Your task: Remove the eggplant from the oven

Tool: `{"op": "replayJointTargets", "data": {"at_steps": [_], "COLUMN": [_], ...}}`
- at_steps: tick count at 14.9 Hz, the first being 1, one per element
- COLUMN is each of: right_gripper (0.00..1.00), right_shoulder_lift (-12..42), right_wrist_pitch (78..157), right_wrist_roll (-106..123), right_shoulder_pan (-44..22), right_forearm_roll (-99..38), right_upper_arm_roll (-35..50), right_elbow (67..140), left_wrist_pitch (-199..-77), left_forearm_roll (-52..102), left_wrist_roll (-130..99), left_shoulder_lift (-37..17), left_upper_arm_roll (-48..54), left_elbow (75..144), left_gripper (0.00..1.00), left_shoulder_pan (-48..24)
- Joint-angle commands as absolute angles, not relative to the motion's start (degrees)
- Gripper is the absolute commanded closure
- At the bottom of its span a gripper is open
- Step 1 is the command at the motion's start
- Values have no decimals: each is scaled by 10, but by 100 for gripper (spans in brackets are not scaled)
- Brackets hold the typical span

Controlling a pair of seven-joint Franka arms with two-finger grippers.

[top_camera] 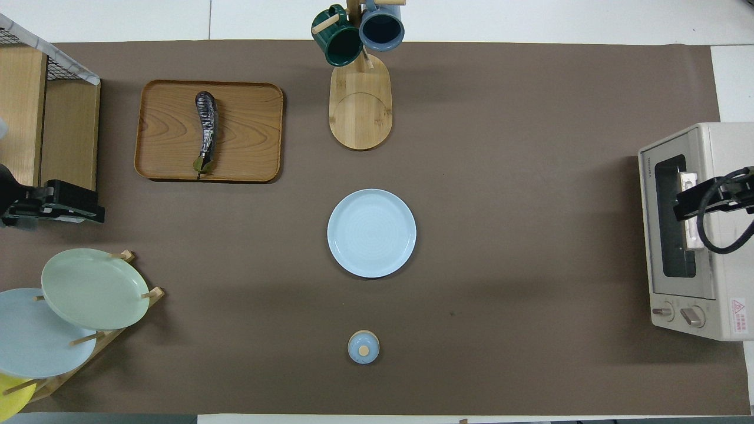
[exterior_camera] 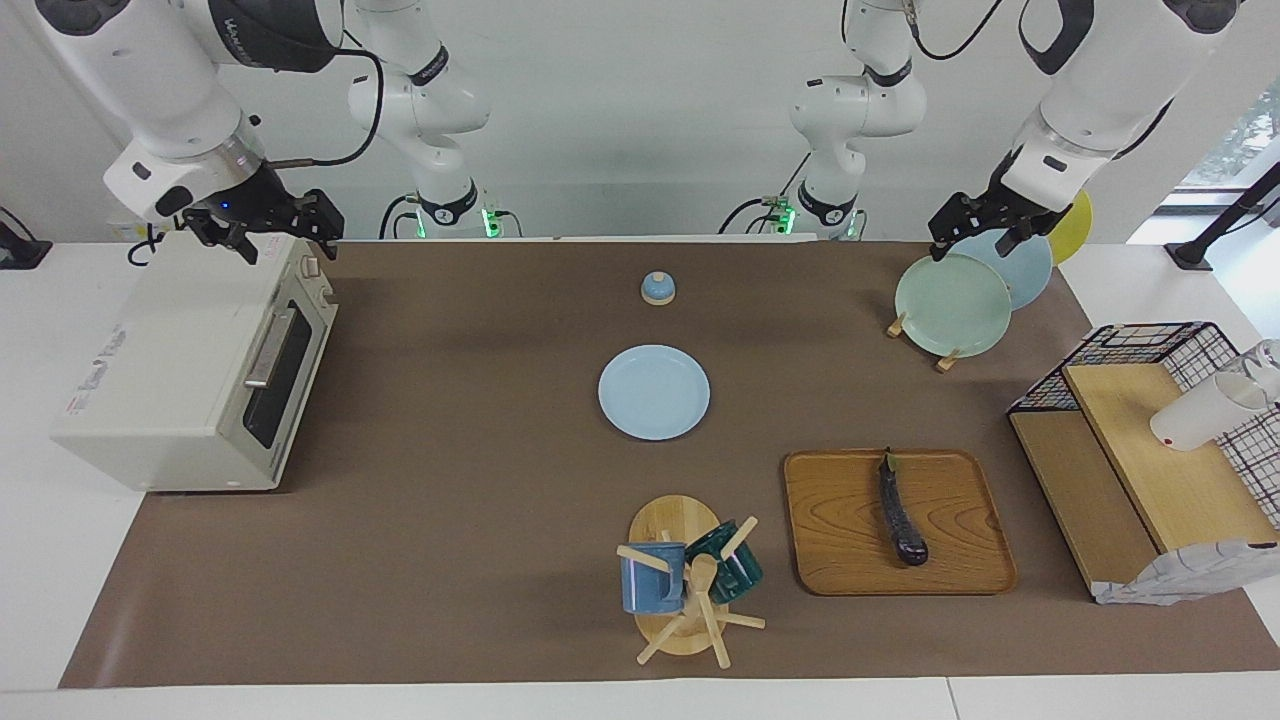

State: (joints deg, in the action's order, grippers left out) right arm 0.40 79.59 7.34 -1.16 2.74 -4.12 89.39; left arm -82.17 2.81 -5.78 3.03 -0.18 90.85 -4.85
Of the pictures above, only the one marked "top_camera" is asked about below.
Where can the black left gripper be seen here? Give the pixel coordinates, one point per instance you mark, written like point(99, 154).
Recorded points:
point(15, 197)

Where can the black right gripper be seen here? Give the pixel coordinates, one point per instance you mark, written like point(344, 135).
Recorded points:
point(739, 197)

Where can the dark purple eggplant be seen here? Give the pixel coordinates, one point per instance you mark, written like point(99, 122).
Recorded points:
point(207, 126)

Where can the small light blue plate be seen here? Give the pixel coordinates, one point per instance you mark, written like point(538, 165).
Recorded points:
point(371, 232)

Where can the cream toaster oven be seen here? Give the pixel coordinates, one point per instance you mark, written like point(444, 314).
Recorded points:
point(730, 282)

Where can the grey oven knob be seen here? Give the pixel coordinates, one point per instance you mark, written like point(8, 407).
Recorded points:
point(692, 317)
point(662, 312)

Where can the mint green plate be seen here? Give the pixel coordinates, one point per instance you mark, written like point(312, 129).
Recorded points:
point(94, 288)

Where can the wooden plate rack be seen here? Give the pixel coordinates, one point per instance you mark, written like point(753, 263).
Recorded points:
point(154, 293)

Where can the large light blue plate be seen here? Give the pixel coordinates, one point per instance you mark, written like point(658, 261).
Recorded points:
point(35, 341)

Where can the wooden tray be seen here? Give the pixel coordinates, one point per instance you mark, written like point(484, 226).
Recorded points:
point(253, 135)

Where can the yellow plate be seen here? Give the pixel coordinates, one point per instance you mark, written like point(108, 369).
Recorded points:
point(12, 400)

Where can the brown table mat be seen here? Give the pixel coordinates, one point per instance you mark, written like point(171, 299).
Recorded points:
point(500, 265)

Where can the wooden mug tree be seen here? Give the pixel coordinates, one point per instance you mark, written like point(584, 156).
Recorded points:
point(360, 112)

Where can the dark green mug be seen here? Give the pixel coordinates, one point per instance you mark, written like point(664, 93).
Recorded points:
point(341, 44)

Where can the small blue bell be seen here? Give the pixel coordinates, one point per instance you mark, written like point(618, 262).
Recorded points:
point(363, 347)

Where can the blue mug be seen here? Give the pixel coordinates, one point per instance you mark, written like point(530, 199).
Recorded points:
point(382, 29)

